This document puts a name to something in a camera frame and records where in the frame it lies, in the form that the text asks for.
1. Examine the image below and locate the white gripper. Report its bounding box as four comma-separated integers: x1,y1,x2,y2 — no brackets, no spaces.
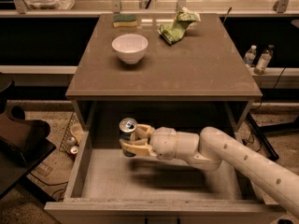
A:
120,124,178,161

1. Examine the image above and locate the red bull can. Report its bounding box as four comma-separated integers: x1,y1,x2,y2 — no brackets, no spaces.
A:
119,118,137,158

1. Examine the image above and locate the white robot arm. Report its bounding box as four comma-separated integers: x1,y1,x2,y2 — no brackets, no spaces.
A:
120,119,299,217

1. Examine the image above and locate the open top drawer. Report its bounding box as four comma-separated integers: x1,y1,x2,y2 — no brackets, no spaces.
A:
44,100,288,224

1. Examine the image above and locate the soda can in basket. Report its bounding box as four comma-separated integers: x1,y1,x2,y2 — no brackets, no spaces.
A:
69,146,78,160

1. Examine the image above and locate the brown cabinet with top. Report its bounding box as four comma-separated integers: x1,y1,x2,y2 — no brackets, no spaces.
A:
66,13,262,124

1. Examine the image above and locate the white ceramic bowl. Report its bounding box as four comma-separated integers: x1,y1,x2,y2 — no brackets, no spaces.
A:
112,34,149,64

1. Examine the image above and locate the green crumpled cloth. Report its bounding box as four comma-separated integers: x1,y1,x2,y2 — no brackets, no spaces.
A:
158,7,201,45

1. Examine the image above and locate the black stand leg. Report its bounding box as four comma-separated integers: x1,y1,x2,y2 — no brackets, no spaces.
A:
246,113,279,161

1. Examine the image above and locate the black chair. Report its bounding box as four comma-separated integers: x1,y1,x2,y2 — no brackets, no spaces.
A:
0,73,56,203

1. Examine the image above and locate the green yellow sponge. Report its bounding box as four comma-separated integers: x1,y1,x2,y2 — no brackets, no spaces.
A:
113,14,137,28

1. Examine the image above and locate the clear water bottle left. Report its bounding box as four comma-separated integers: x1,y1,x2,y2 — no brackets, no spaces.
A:
243,45,257,67

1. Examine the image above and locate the clear water bottle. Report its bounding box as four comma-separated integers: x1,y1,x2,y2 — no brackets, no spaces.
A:
243,45,257,67
253,45,274,75

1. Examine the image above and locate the clear water bottle right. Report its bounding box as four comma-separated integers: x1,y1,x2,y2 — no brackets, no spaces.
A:
253,45,274,75

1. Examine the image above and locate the wire basket on floor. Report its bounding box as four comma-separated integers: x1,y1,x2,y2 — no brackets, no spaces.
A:
59,113,83,160

